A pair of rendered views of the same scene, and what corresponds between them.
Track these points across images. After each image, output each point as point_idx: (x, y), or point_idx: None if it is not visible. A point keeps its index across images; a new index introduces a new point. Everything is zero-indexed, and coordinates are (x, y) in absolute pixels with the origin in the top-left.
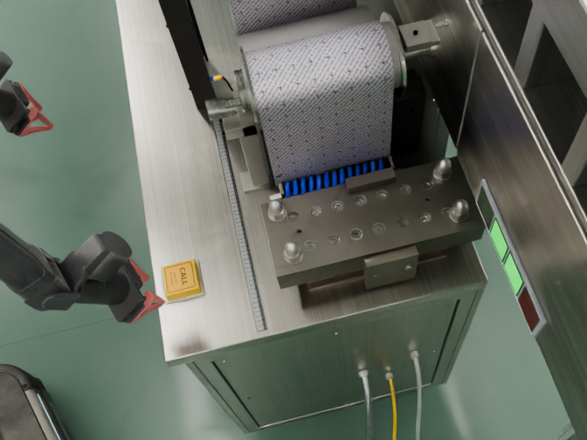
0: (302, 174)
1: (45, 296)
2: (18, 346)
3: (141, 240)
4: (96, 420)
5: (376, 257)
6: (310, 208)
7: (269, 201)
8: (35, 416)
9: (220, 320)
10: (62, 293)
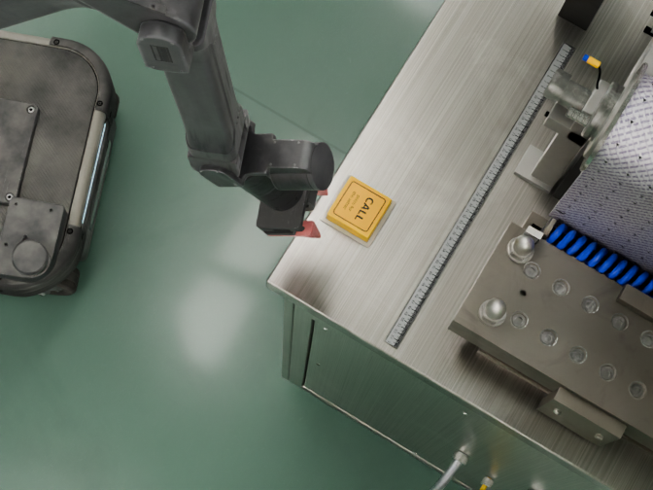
0: (588, 232)
1: (211, 165)
2: (126, 33)
3: (366, 33)
4: (140, 201)
5: (573, 398)
6: (560, 278)
7: (532, 208)
8: (84, 149)
9: (359, 293)
10: (228, 175)
